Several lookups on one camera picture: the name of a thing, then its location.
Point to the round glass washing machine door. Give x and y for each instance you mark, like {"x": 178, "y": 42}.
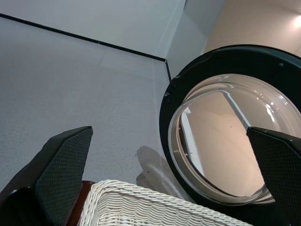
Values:
{"x": 218, "y": 141}

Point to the pale woven basket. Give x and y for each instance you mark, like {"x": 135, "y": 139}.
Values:
{"x": 141, "y": 207}

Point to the dark wooden stool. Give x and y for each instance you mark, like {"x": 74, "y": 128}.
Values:
{"x": 80, "y": 202}

